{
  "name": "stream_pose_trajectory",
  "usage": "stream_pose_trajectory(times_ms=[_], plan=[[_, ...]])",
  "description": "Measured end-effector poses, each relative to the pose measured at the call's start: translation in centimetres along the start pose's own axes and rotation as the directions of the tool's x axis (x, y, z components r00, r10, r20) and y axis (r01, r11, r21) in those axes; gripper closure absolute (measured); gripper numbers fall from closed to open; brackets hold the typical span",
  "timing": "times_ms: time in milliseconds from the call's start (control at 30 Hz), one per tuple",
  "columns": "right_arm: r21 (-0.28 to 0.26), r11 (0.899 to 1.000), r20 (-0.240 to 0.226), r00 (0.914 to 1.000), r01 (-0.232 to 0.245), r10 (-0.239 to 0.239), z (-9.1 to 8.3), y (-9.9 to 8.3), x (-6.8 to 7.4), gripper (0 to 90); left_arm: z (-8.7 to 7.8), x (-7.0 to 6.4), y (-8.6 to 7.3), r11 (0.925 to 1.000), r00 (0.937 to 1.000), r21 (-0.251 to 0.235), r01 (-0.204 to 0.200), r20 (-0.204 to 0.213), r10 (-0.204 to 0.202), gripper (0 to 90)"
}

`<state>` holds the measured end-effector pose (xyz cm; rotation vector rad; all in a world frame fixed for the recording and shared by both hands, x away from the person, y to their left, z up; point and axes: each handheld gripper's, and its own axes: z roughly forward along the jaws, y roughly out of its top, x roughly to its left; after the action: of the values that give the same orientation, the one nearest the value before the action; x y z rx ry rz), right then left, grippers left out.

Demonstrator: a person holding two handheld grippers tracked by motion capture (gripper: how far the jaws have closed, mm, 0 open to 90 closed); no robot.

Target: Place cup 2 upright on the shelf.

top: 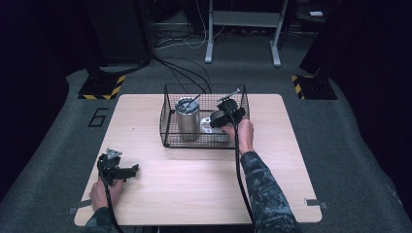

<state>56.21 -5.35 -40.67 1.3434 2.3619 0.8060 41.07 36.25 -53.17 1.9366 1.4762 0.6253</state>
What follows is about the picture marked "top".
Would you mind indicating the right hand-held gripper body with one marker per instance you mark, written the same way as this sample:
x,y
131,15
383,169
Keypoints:
x,y
230,111

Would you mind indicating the dark curtain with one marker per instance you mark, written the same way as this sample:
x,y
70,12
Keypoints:
x,y
29,97

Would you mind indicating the grey tumbler lid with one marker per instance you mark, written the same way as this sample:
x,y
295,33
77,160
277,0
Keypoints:
x,y
186,106

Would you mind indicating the white mug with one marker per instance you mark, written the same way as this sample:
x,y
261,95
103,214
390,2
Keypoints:
x,y
207,128

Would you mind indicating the grey tape piece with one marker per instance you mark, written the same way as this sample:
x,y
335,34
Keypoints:
x,y
315,203
81,207

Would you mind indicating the person's left hand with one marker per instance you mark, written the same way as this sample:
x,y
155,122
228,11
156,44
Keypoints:
x,y
100,195

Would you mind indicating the yellow-black striped stand base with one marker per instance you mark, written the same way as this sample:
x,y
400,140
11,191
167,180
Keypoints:
x,y
102,87
312,87

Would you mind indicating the white metal desk frame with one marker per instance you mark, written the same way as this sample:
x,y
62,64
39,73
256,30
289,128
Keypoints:
x,y
246,19

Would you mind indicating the small white box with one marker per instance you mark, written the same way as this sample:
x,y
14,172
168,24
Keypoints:
x,y
316,14

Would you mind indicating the person's right hand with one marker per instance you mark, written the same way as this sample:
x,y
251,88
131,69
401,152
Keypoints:
x,y
243,136

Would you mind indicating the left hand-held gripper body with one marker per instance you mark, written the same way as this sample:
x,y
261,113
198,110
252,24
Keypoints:
x,y
110,168

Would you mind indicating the stainless steel tumbler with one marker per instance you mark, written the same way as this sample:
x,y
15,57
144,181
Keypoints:
x,y
188,126

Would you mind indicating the dark straw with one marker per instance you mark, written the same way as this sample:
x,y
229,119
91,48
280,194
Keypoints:
x,y
193,101

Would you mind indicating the black stand column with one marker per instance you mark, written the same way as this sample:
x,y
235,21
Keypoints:
x,y
324,39
120,32

